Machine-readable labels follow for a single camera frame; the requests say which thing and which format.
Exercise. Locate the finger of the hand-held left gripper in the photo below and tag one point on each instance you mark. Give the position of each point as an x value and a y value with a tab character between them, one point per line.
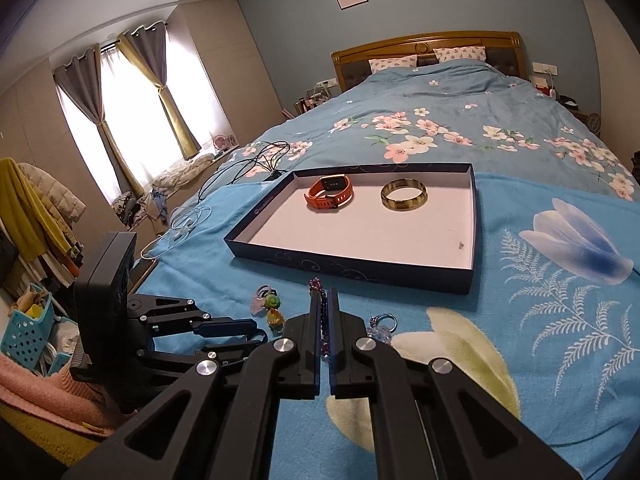
225	329
175	360

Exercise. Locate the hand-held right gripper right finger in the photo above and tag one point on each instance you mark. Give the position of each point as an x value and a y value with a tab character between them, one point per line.
336	340

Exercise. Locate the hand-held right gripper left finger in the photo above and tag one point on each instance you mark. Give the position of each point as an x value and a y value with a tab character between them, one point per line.
315	340

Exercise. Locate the dark blue box lid tray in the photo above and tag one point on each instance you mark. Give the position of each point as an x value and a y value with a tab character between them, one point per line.
375	245

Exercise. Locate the blue plastic basket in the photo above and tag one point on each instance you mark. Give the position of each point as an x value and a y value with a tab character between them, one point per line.
25	330

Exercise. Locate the heap of clothes by window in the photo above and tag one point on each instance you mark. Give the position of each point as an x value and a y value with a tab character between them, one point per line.
140	207

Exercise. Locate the beige puffer jacket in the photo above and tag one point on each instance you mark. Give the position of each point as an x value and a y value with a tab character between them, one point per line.
55	190

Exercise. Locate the yellow hanging garment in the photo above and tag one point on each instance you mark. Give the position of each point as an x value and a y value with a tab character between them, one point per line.
25	200

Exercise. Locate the amber bangle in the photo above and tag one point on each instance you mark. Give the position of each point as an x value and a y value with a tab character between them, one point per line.
403	207

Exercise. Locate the orange smartwatch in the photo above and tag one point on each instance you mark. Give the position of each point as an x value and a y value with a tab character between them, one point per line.
348	191

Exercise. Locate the white folded quilt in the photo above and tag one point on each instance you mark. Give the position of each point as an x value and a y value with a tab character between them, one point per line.
185	170

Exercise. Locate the blue flower print blanket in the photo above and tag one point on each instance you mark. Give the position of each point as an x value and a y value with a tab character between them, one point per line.
525	310

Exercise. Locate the grey and gold curtain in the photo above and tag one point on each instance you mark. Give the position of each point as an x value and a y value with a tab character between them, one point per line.
80	95
150	60

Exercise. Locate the cluttered bedside table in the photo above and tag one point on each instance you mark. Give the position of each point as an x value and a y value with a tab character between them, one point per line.
312	100

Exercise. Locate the blue floral duvet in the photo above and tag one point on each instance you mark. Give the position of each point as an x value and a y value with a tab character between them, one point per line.
425	100

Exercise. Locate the wooden headboard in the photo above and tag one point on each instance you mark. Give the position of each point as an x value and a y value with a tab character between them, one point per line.
350	60

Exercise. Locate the spotted pillow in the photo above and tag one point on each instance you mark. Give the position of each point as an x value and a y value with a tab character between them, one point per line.
392	63
460	54

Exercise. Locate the white wall switch panel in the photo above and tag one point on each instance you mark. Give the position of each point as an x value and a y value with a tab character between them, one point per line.
545	68

